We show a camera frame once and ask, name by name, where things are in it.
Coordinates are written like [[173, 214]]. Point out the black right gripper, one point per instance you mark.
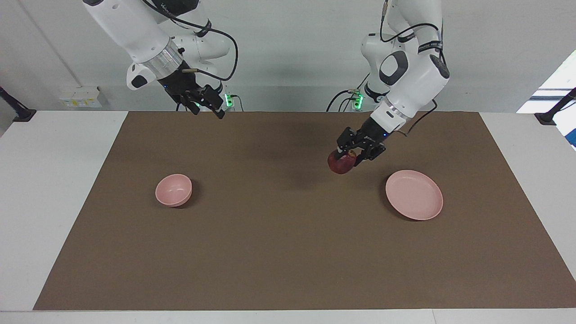
[[177, 85]]

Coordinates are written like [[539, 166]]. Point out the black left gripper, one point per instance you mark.
[[372, 132]]

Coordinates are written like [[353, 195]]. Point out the dark red apple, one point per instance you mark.
[[339, 165]]

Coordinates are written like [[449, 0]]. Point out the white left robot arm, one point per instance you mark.
[[418, 76]]

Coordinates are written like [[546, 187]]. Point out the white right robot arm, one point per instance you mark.
[[135, 31]]

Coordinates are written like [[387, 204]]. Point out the pink round plate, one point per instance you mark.
[[414, 195]]

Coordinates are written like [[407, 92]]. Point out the small pink bowl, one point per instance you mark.
[[173, 191]]

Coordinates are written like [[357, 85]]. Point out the large brown table mat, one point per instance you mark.
[[288, 252]]

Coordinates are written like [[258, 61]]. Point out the black clamp stand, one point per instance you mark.
[[546, 118], [22, 114]]

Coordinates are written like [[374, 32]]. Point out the blue object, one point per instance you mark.
[[573, 138]]

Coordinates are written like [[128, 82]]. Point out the bright window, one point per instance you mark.
[[562, 76]]

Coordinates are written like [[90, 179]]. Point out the white wall socket box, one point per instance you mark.
[[81, 98]]

